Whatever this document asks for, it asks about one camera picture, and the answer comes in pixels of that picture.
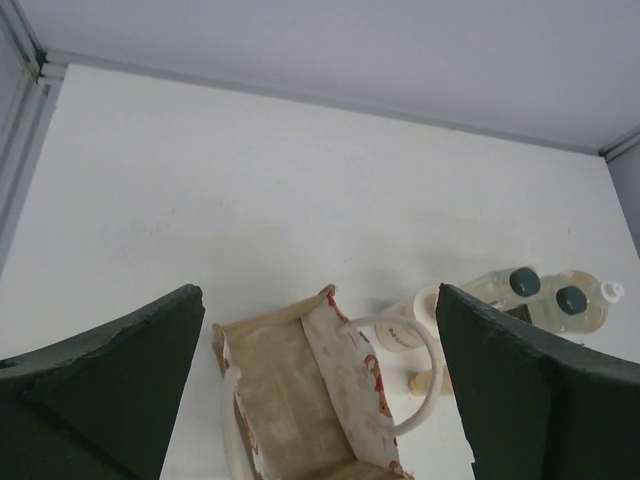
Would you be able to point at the clear bottle dark cap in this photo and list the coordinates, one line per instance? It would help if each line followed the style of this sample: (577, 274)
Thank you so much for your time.
(571, 301)
(508, 290)

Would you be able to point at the clear bottle white cap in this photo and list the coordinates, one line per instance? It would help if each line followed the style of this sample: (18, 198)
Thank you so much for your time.
(608, 293)

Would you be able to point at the aluminium corner post left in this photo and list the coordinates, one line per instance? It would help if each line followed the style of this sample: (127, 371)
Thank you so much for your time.
(22, 37)

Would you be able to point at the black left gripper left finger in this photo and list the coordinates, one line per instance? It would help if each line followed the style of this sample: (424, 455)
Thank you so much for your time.
(101, 404)

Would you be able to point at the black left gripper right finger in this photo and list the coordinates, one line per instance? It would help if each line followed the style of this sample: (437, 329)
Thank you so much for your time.
(534, 405)

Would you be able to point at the cream lotion bottle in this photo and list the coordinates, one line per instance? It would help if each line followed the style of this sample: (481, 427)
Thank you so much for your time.
(419, 308)

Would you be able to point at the aluminium corner post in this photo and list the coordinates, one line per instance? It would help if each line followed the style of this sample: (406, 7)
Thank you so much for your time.
(22, 37)
(620, 146)

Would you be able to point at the aluminium corner post right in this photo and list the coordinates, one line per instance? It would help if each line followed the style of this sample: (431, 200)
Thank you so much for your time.
(620, 146)

